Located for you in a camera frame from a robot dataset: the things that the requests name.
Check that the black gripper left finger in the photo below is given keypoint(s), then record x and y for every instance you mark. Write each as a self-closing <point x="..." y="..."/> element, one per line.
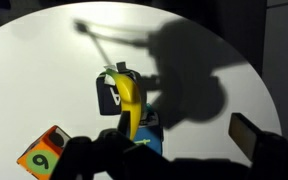
<point x="110" y="160"/>

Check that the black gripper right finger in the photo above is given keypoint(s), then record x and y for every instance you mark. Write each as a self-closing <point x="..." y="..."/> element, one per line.
<point x="277" y="156"/>

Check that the yellow banana plush toy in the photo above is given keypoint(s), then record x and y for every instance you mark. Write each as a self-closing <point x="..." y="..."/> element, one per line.
<point x="130" y="100"/>

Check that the blue dice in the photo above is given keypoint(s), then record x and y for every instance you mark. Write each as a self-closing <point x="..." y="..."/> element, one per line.
<point x="150" y="133"/>

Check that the orange dice with number six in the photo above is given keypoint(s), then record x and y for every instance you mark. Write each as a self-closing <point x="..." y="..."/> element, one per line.
<point x="40" y="156"/>

